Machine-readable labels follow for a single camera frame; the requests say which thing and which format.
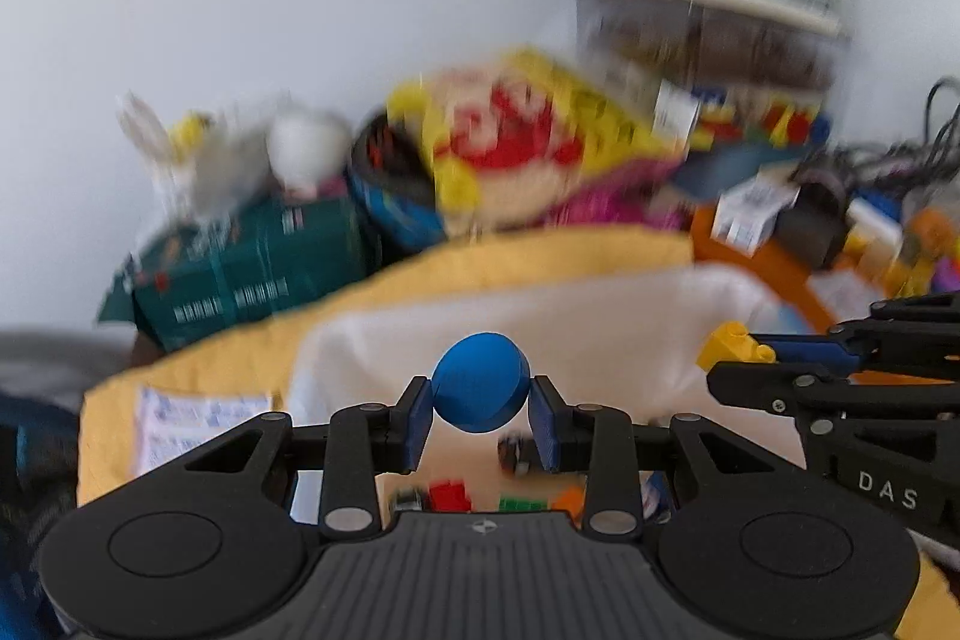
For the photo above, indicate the dark green cardboard box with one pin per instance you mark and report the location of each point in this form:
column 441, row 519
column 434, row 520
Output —
column 240, row 280

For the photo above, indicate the orange box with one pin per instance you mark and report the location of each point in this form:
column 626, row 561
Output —
column 780, row 284

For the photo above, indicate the green building brick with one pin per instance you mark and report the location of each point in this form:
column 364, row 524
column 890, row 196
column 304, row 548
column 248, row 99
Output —
column 521, row 503

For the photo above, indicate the small white box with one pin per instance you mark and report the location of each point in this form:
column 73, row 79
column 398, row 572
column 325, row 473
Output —
column 754, row 212

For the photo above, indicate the pink shiny bag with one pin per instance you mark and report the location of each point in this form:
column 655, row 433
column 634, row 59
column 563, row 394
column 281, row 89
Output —
column 607, row 209

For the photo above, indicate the yellow snack bag red print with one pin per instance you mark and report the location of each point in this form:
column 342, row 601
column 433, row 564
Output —
column 525, row 138

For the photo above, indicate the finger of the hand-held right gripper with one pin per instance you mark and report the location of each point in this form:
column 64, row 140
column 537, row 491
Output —
column 810, row 347
column 757, row 385

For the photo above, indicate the white plush toy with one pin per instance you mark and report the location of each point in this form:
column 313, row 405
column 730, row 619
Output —
column 202, row 160

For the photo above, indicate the blue mesh chair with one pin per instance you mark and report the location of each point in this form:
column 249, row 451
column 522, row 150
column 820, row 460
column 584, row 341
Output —
column 30, row 497

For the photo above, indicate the white plastic storage bin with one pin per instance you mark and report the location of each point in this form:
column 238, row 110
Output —
column 600, row 325

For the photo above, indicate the black device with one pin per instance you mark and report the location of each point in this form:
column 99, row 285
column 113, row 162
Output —
column 814, row 220

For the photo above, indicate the blue round disc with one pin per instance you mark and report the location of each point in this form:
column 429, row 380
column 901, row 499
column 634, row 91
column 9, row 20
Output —
column 480, row 381

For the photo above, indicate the colourful toy box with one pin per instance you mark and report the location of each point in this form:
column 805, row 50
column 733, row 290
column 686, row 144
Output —
column 765, row 119

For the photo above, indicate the small yellow building brick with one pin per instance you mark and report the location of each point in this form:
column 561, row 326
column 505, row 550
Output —
column 727, row 347

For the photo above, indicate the white egg-shaped toy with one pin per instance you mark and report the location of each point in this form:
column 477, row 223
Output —
column 307, row 149

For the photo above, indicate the dark round tin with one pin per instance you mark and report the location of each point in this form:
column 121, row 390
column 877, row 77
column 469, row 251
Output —
column 390, row 190

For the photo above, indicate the red building brick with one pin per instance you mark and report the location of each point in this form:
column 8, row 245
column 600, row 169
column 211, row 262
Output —
column 448, row 496

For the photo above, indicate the orange building brick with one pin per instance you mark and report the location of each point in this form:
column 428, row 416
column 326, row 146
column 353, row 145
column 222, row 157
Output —
column 568, row 503

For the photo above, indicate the white jar blue lid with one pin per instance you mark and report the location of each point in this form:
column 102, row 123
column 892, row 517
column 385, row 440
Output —
column 874, row 231

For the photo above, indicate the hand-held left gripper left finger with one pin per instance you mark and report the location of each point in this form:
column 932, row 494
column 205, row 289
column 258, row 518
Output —
column 416, row 419

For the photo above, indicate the yellow blanket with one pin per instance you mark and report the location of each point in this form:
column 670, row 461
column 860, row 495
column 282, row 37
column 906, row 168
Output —
column 525, row 257

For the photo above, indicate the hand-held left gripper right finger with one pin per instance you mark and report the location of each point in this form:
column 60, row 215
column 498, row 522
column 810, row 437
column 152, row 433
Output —
column 544, row 422

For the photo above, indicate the clear plastic box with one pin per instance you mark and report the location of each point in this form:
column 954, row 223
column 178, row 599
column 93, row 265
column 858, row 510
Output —
column 735, row 51

